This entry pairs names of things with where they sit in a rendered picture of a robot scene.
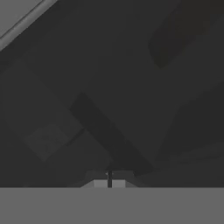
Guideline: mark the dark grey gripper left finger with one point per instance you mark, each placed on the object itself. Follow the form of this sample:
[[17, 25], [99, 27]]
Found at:
[[99, 178]]

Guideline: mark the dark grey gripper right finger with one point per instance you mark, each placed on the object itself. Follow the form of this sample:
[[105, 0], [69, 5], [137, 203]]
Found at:
[[119, 178]]

